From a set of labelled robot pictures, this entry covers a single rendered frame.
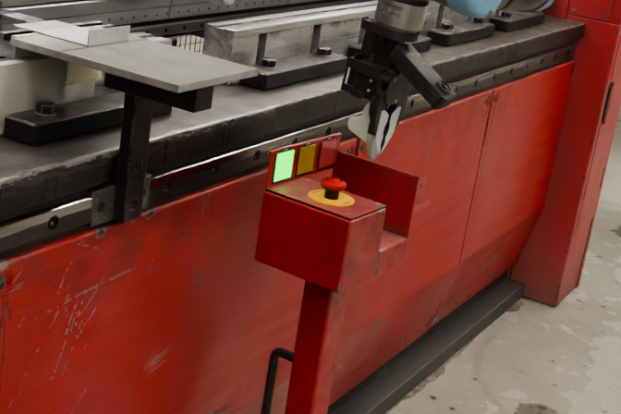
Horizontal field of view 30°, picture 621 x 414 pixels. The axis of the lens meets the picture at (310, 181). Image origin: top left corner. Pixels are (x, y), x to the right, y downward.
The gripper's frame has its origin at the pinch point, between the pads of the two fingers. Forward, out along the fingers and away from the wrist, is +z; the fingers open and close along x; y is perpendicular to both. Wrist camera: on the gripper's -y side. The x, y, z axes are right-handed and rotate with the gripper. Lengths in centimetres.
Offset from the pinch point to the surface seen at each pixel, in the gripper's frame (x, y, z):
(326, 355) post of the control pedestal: 6.1, -3.4, 32.8
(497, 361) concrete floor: -122, 11, 86
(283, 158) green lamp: 11.7, 9.4, 2.5
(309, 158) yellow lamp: 4.3, 9.3, 3.7
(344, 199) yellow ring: 8.4, -0.7, 5.8
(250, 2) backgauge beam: -45, 61, -4
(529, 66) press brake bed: -128, 28, 8
